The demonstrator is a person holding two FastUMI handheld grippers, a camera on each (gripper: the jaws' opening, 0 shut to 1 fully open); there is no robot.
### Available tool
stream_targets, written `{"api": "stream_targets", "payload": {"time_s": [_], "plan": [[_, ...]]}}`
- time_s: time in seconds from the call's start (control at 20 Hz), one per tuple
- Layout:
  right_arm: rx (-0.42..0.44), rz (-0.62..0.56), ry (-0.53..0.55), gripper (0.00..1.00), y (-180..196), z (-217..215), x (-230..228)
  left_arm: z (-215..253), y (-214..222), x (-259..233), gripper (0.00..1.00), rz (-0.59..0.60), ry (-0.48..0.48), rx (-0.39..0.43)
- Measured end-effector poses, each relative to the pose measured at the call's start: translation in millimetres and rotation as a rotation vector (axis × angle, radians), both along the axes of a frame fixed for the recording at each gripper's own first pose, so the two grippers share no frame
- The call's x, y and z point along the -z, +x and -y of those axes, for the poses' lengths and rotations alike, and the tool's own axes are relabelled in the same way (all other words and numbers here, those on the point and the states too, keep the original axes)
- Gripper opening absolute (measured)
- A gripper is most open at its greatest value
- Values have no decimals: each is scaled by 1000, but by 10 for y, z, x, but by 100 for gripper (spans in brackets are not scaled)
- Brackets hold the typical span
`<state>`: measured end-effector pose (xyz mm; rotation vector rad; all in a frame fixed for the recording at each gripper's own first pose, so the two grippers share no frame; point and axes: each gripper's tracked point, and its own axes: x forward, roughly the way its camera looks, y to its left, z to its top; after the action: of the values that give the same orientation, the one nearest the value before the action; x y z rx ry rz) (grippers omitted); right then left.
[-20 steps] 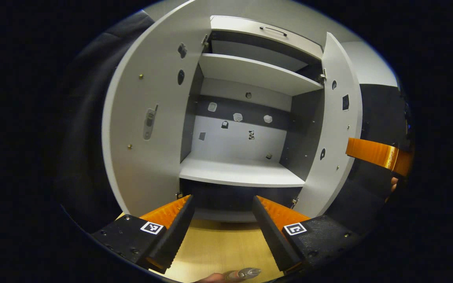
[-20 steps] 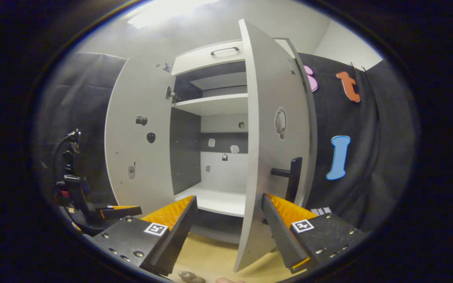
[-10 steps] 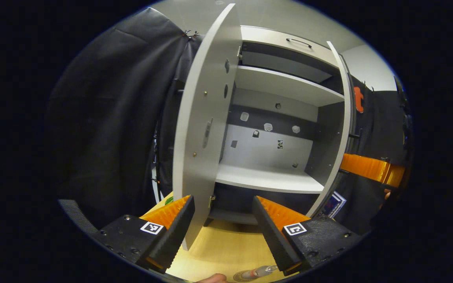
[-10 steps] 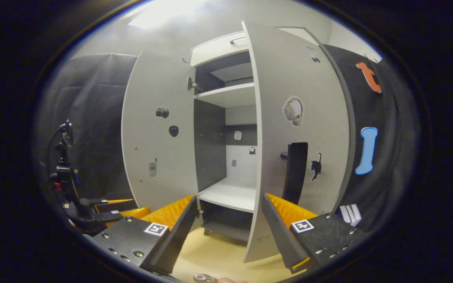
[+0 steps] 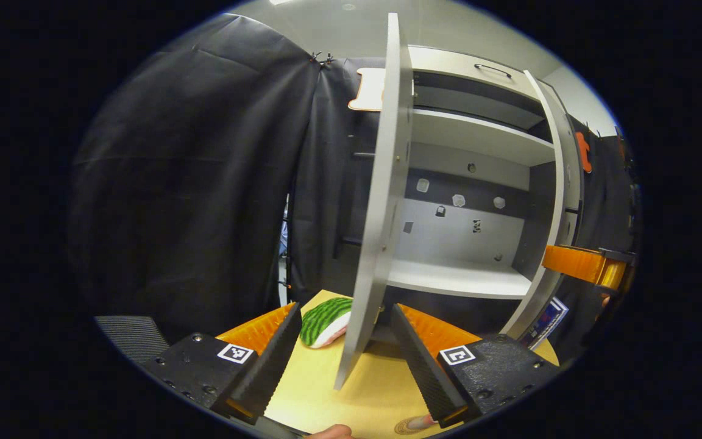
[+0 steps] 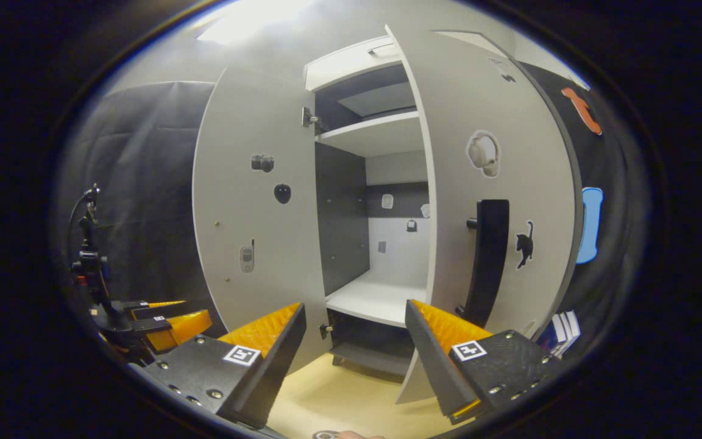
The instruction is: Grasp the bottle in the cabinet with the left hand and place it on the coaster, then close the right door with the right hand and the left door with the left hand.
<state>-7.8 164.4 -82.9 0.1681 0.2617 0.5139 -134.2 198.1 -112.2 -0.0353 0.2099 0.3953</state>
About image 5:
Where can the white and grey cabinet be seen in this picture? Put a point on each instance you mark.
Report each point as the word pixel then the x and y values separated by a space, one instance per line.
pixel 448 231

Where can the blue white printed box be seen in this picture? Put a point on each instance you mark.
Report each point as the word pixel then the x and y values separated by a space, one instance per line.
pixel 546 320

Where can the dark ribbed panel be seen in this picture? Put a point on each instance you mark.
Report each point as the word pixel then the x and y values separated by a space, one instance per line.
pixel 134 335

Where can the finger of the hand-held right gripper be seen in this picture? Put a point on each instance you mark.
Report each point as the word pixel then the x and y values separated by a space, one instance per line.
pixel 570 262

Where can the toy watermelon slice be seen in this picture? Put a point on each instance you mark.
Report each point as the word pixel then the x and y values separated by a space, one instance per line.
pixel 323 320

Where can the black backdrop cloth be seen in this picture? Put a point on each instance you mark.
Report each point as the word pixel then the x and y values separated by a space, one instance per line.
pixel 205 183

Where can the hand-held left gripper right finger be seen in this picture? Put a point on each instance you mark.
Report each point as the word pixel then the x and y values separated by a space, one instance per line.
pixel 424 372

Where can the white cabinet drawer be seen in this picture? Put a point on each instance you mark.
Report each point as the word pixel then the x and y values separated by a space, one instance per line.
pixel 448 61

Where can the white cabinet shelf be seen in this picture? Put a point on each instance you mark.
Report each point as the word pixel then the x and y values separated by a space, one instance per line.
pixel 479 134

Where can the round patterned coaster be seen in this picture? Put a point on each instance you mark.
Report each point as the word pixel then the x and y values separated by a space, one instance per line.
pixel 409 427

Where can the white cabinet door camera sticker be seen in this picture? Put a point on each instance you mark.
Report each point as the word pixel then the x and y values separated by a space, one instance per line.
pixel 381 183

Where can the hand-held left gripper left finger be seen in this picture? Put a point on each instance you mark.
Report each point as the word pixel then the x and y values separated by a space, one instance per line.
pixel 275 366

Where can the white cabinet door calendar sticker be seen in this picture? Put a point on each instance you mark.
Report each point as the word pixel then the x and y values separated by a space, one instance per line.
pixel 543 292

